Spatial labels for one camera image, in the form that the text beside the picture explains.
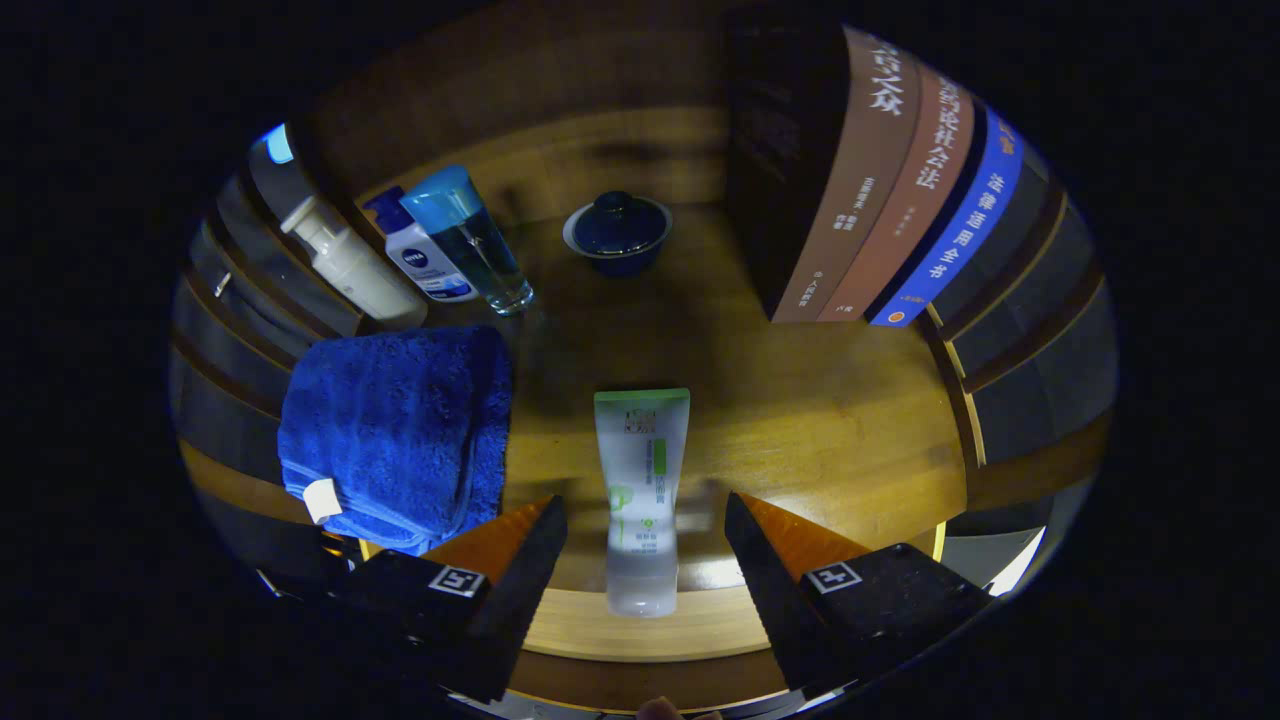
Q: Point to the white pump bottle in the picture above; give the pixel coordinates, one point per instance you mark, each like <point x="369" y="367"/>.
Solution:
<point x="350" y="270"/>

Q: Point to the dark brown book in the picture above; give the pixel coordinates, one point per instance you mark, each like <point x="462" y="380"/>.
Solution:
<point x="860" y="180"/>

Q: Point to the wooden cabinet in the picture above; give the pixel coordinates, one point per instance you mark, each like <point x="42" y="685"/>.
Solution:
<point x="520" y="80"/>

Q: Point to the white and green tube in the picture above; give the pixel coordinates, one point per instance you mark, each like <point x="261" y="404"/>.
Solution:
<point x="640" y="470"/>

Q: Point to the clear blue bottle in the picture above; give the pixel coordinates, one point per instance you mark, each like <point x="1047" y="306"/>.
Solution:
<point x="470" y="240"/>

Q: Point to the wooden countertop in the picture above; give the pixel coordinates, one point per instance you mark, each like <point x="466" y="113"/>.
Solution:
<point x="800" y="420"/>

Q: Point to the blue lidded teacup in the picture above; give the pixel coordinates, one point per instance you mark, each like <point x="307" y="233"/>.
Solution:
<point x="617" y="235"/>

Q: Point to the white bottle with blue cap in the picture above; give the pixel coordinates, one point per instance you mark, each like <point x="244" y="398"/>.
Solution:
<point x="425" y="262"/>

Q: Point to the reddish brown book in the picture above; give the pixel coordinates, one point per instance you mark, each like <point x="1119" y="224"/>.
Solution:
<point x="920" y="190"/>

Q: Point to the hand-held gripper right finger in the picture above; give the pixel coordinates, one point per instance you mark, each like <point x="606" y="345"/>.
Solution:
<point x="775" y="590"/>

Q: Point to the blue folded towel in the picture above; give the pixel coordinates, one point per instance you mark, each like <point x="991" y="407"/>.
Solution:
<point x="400" y="430"/>

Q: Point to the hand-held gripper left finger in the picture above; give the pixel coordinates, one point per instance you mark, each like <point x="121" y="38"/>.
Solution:
<point x="515" y="590"/>

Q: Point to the blue book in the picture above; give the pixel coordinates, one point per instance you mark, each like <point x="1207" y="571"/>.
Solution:
<point x="970" y="220"/>

